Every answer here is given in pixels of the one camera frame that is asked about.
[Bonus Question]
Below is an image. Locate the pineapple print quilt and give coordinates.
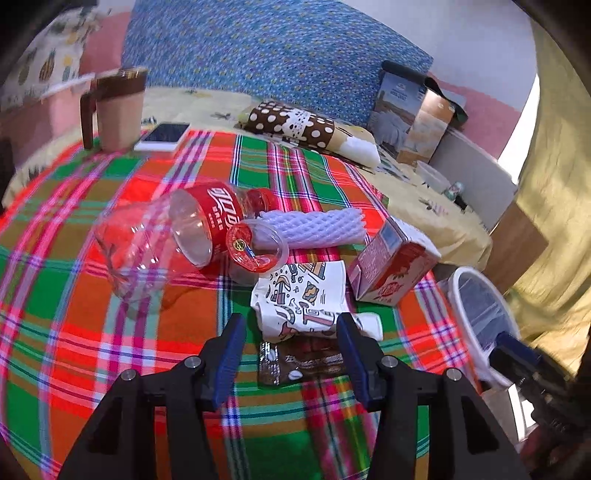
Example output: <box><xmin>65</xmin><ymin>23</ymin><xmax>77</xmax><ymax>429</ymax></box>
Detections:
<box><xmin>0</xmin><ymin>7</ymin><xmax>100</xmax><ymax>112</ymax></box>

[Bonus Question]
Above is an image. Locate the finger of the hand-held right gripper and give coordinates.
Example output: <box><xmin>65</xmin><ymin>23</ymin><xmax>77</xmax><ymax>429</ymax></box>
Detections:
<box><xmin>495</xmin><ymin>331</ymin><xmax>543</xmax><ymax>370</ymax></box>
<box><xmin>488</xmin><ymin>348</ymin><xmax>527</xmax><ymax>388</ymax></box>

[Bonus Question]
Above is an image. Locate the plaid tablecloth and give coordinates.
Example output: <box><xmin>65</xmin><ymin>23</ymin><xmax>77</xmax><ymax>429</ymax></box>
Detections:
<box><xmin>0</xmin><ymin>129</ymin><xmax>481</xmax><ymax>480</ymax></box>

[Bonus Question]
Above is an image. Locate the clear plastic bottle red label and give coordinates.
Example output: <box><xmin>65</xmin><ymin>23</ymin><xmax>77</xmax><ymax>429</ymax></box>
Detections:
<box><xmin>93</xmin><ymin>181</ymin><xmax>275</xmax><ymax>305</ymax></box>

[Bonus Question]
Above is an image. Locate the yellow printed bedsheet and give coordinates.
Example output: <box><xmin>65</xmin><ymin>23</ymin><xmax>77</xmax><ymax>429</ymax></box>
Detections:
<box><xmin>0</xmin><ymin>85</ymin><xmax>492</xmax><ymax>273</ymax></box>

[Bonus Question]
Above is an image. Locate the clear plastic bowl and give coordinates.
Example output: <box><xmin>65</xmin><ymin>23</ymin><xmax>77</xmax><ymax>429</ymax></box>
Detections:
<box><xmin>413</xmin><ymin>161</ymin><xmax>448</xmax><ymax>190</ymax></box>

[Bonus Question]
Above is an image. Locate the clear plastic bin liner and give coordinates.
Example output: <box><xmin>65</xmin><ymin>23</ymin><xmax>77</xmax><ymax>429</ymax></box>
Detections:
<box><xmin>457</xmin><ymin>277</ymin><xmax>515</xmax><ymax>370</ymax></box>

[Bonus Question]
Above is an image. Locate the white round trash bin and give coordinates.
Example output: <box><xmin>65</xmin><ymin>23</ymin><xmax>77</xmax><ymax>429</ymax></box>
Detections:
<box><xmin>445</xmin><ymin>266</ymin><xmax>522</xmax><ymax>393</ymax></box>

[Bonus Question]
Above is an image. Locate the white foam fruit net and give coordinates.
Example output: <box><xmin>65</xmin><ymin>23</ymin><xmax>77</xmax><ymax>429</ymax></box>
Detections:
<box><xmin>253</xmin><ymin>208</ymin><xmax>370</xmax><ymax>252</ymax></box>

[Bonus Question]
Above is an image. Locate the brown snack wrapper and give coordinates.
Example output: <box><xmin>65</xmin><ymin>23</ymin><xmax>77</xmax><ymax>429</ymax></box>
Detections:
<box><xmin>257</xmin><ymin>339</ymin><xmax>347</xmax><ymax>387</ymax></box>

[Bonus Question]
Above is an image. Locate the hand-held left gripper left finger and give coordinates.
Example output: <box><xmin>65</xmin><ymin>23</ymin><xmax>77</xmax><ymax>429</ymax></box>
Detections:
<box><xmin>58</xmin><ymin>313</ymin><xmax>247</xmax><ymax>480</ymax></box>

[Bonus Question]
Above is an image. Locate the grey bedding package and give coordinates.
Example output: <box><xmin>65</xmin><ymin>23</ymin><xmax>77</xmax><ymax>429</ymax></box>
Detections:
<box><xmin>367</xmin><ymin>71</ymin><xmax>428</xmax><ymax>158</ymax></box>

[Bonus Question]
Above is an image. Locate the white printed paper bag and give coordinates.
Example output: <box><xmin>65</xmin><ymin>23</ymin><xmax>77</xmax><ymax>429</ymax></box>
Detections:
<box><xmin>250</xmin><ymin>260</ymin><xmax>384</xmax><ymax>344</ymax></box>

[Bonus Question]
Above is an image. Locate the wooden board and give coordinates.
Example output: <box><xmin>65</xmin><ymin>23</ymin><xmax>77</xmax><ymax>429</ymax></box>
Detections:
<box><xmin>489</xmin><ymin>200</ymin><xmax>550</xmax><ymax>296</ymax></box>

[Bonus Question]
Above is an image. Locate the brown lidded mug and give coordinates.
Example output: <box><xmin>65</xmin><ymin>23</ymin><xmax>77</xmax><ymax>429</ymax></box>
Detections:
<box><xmin>80</xmin><ymin>67</ymin><xmax>148</xmax><ymax>152</ymax></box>

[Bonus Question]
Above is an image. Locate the white smartphone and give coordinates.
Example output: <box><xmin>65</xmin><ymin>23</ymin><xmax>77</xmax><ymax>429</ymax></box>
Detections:
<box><xmin>135</xmin><ymin>121</ymin><xmax>191</xmax><ymax>152</ymax></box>

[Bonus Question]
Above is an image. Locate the clear cup with red lid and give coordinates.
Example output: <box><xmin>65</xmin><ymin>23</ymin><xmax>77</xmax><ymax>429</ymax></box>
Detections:
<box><xmin>225</xmin><ymin>219</ymin><xmax>290</xmax><ymax>284</ymax></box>

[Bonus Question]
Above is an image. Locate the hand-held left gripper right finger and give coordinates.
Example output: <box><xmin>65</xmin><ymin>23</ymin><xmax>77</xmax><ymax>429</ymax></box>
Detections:
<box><xmin>336</xmin><ymin>313</ymin><xmax>532</xmax><ymax>480</ymax></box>

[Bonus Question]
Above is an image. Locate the blue patterned cushion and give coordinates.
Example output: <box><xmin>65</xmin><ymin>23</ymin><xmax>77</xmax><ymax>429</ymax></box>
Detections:
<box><xmin>121</xmin><ymin>0</ymin><xmax>435</xmax><ymax>127</ymax></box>

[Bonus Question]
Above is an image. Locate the red milk carton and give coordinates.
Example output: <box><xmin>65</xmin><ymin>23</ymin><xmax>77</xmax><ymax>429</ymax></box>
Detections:
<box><xmin>347</xmin><ymin>215</ymin><xmax>441</xmax><ymax>308</ymax></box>

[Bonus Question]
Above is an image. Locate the white bed board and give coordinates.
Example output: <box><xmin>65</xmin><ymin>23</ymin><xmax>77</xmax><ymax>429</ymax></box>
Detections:
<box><xmin>429</xmin><ymin>127</ymin><xmax>518</xmax><ymax>232</ymax></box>

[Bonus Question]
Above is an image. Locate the yellow curtain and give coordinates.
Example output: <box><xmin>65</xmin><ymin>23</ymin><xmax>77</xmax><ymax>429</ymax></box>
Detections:
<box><xmin>505</xmin><ymin>23</ymin><xmax>591</xmax><ymax>374</ymax></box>

